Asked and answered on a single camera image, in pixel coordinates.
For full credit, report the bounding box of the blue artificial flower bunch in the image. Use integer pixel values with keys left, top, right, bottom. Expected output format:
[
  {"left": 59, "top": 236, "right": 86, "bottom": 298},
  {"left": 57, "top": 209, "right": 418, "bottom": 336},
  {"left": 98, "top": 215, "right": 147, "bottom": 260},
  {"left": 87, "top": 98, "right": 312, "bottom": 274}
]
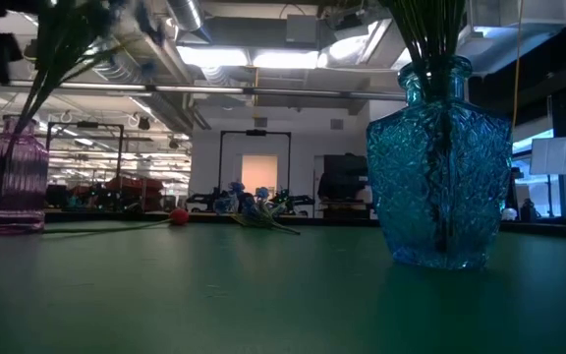
[
  {"left": 0, "top": 0, "right": 161, "bottom": 198},
  {"left": 213, "top": 180, "right": 302, "bottom": 236}
]

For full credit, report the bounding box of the purple ribbed glass vase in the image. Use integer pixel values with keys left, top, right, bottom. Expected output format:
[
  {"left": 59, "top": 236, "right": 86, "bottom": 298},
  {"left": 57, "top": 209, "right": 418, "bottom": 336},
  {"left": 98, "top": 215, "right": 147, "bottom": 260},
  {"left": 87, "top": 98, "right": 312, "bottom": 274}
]
[{"left": 0, "top": 115, "right": 50, "bottom": 235}]

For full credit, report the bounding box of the red artificial tulip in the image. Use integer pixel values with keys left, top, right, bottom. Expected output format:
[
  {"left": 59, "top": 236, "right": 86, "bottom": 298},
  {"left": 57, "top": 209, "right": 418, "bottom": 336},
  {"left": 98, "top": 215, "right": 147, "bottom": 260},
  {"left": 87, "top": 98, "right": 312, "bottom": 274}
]
[{"left": 41, "top": 207, "right": 191, "bottom": 235}]

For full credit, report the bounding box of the teal textured glass vase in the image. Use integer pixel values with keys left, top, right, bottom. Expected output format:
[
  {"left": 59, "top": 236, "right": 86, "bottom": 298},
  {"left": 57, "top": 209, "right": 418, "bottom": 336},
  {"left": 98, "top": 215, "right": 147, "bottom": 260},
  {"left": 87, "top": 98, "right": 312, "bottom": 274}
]
[{"left": 365, "top": 54, "right": 514, "bottom": 270}]

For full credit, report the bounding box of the red equipment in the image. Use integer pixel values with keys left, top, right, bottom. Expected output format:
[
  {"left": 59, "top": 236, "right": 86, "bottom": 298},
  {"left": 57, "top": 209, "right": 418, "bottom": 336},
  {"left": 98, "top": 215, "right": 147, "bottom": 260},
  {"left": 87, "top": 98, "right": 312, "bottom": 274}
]
[{"left": 105, "top": 175, "right": 166, "bottom": 199}]

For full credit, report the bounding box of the ceiling light panel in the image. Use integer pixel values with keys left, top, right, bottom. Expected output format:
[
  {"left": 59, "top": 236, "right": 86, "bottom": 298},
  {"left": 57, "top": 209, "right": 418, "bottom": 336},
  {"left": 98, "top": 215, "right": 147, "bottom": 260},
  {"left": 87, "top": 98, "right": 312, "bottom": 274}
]
[
  {"left": 252, "top": 48, "right": 324, "bottom": 70},
  {"left": 177, "top": 46, "right": 250, "bottom": 69}
]

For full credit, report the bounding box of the long grey ceiling pipe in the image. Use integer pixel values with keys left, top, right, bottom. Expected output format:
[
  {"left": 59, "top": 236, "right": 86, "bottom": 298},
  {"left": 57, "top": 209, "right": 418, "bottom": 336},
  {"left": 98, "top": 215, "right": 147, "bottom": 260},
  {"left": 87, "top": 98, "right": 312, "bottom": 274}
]
[{"left": 0, "top": 78, "right": 407, "bottom": 102}]

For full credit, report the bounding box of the orange lit doorway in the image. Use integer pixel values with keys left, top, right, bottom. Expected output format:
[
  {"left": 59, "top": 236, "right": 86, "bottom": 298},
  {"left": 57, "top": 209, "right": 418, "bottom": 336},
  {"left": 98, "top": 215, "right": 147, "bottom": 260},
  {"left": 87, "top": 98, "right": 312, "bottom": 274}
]
[{"left": 241, "top": 154, "right": 279, "bottom": 198}]

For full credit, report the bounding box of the grey ceiling box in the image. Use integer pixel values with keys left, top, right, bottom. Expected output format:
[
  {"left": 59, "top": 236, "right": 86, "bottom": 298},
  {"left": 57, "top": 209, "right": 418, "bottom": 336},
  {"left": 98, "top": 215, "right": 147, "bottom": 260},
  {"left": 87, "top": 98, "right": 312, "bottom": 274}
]
[{"left": 285, "top": 13, "right": 319, "bottom": 44}]

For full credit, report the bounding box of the green table mat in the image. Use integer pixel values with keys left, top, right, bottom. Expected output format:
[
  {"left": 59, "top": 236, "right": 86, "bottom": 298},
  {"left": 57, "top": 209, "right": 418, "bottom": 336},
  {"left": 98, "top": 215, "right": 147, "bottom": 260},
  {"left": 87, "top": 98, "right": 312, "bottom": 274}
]
[{"left": 0, "top": 220, "right": 566, "bottom": 354}]

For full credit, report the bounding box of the black cabinet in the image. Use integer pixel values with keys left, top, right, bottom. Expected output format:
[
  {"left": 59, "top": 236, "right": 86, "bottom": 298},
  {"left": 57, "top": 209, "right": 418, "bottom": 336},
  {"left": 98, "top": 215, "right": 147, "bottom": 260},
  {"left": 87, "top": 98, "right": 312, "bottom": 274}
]
[{"left": 317, "top": 153, "right": 370, "bottom": 220}]

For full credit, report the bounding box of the white sign board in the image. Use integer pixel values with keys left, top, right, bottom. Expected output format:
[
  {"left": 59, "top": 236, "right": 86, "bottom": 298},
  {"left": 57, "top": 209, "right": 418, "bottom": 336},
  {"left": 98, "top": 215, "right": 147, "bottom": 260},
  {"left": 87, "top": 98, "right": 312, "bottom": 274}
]
[{"left": 530, "top": 135, "right": 566, "bottom": 177}]

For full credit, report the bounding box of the black station frame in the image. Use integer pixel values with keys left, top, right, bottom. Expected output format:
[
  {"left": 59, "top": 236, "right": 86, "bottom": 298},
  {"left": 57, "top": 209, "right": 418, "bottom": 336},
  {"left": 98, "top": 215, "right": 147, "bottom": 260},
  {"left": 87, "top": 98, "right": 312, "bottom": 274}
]
[
  {"left": 45, "top": 121, "right": 125, "bottom": 198},
  {"left": 218, "top": 130, "right": 293, "bottom": 196}
]

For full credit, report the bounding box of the round metal air duct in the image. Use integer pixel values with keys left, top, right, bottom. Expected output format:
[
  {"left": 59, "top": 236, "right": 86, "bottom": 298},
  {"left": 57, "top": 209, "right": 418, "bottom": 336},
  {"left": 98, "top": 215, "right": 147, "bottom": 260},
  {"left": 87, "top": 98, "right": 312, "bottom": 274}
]
[{"left": 164, "top": 0, "right": 206, "bottom": 31}]

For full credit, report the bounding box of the yellow hanging cable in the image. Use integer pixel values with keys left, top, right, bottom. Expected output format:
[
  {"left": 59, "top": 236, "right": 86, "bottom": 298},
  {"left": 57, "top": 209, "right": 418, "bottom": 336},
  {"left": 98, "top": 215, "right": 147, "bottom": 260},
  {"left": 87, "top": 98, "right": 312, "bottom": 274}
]
[{"left": 510, "top": 0, "right": 525, "bottom": 130}]

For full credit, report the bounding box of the large white ceiling duct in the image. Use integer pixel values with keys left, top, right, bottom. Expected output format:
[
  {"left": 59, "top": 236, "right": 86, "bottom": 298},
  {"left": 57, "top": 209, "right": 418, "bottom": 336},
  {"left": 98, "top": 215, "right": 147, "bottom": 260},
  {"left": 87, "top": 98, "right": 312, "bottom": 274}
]
[{"left": 464, "top": 0, "right": 566, "bottom": 75}]

